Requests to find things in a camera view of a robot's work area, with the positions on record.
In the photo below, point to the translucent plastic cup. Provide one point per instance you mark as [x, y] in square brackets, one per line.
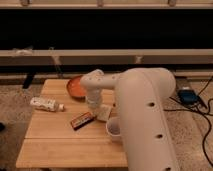
[113, 129]

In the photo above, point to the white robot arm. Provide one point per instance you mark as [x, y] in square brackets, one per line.
[139, 94]

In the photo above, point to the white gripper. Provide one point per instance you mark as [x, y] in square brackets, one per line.
[94, 98]

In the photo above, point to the white sponge block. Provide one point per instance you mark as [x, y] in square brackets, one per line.
[104, 112]

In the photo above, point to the orange bowl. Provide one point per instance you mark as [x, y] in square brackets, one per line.
[74, 88]

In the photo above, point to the wooden bench rail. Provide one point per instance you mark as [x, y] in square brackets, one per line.
[104, 57]

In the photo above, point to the white plastic bottle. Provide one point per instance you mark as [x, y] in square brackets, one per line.
[46, 104]

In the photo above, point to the blue power adapter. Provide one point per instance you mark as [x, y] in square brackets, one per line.
[187, 96]

